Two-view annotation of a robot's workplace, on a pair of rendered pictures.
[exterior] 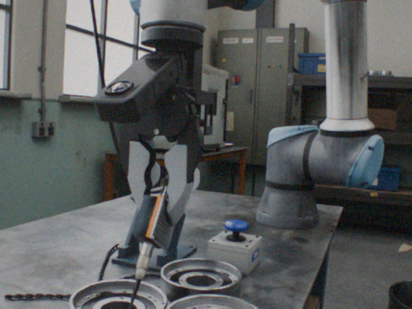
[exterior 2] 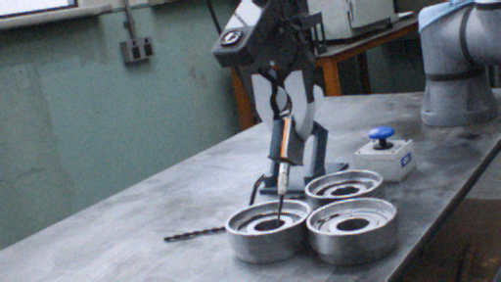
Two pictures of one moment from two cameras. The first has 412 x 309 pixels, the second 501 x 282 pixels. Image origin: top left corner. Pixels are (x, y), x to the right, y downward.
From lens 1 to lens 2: 33 cm
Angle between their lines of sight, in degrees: 10
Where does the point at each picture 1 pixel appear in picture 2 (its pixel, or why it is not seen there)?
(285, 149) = (438, 32)
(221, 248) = (368, 159)
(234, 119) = not seen: outside the picture
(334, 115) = not seen: outside the picture
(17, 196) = (122, 148)
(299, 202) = (466, 93)
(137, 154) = (259, 86)
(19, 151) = (112, 86)
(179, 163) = (297, 87)
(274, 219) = (440, 117)
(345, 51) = not seen: outside the picture
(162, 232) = (296, 151)
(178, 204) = (304, 123)
